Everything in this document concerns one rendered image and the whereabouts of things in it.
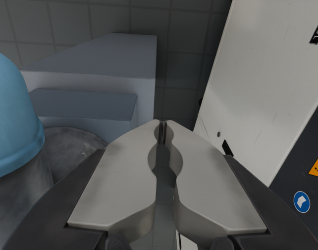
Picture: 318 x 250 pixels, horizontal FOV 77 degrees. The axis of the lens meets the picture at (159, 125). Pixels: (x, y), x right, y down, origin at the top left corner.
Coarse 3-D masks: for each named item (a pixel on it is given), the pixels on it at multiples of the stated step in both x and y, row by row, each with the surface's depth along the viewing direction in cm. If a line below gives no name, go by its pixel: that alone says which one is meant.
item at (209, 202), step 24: (168, 120) 12; (168, 144) 12; (192, 144) 10; (192, 168) 9; (216, 168) 9; (192, 192) 7; (216, 192) 8; (240, 192) 8; (192, 216) 7; (216, 216) 7; (240, 216) 7; (192, 240) 7
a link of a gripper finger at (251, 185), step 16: (240, 176) 8; (256, 192) 8; (272, 192) 8; (256, 208) 7; (272, 208) 7; (288, 208) 7; (272, 224) 6; (288, 224) 6; (304, 224) 7; (240, 240) 6; (256, 240) 6; (272, 240) 6; (288, 240) 6; (304, 240) 6
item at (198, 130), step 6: (198, 120) 116; (198, 126) 114; (198, 132) 112; (204, 138) 100; (180, 234) 116; (180, 240) 114; (186, 240) 103; (180, 246) 111; (186, 246) 102; (192, 246) 93
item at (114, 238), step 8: (112, 240) 6; (120, 240) 6; (216, 240) 6; (224, 240) 6; (112, 248) 5; (120, 248) 5; (128, 248) 5; (216, 248) 6; (224, 248) 6; (232, 248) 6
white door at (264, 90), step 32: (256, 0) 68; (288, 0) 51; (256, 32) 65; (288, 32) 49; (224, 64) 88; (256, 64) 62; (288, 64) 47; (224, 96) 83; (256, 96) 59; (288, 96) 46; (224, 128) 78; (256, 128) 57; (288, 128) 44; (256, 160) 54
